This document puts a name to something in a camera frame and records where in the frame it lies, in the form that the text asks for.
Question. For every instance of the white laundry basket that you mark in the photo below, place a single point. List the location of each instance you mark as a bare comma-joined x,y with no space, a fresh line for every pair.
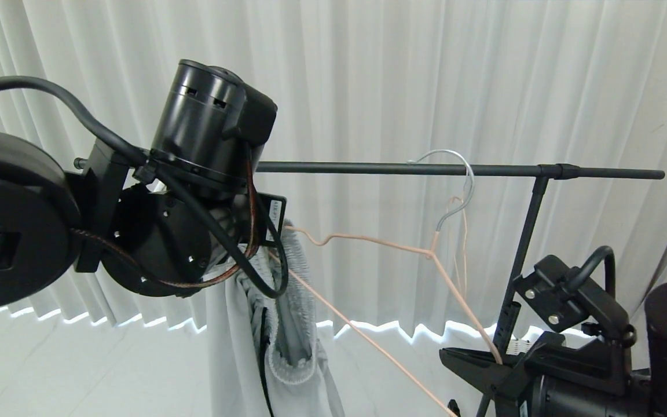
521,346

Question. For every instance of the pale grey shorts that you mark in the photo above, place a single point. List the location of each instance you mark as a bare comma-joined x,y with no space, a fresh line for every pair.
235,347

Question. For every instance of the white curtain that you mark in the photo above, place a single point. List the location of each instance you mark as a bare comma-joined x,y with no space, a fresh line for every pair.
368,87

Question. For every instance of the black clothes rack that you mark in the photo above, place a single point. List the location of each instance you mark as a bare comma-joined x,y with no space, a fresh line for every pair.
368,168

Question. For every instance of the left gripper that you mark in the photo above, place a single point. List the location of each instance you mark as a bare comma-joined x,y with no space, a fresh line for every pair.
275,217

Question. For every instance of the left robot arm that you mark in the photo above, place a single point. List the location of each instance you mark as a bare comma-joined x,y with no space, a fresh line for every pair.
15,220

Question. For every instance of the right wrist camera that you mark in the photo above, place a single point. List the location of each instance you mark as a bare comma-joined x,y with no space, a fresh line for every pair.
559,289

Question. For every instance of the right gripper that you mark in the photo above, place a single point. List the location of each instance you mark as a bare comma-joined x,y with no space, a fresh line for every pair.
576,399

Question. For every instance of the pink clothes hanger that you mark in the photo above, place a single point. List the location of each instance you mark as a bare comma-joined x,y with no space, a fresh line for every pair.
471,180
464,249

